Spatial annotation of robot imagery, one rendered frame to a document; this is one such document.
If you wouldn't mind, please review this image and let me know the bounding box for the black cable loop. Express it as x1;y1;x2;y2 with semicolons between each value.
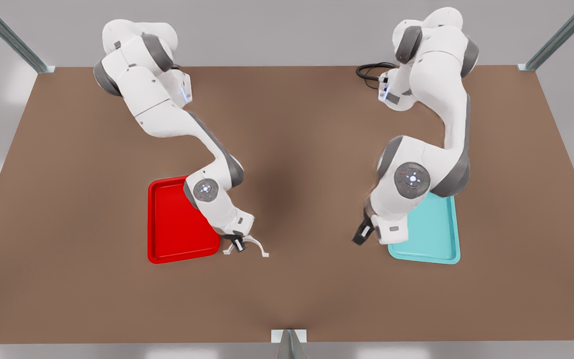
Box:
356;62;398;90

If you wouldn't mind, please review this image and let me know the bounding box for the silver frame post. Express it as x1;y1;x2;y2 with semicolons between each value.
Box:
271;329;307;359
517;0;574;72
0;0;56;74

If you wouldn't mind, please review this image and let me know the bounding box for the cyan rectangular tray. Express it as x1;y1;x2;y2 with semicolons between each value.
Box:
388;192;461;265

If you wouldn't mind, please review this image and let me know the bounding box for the white drainage pipe clamp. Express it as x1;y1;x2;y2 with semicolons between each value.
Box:
223;236;270;258

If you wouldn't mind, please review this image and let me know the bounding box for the red rectangular tray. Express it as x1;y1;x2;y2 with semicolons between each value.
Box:
147;176;221;264

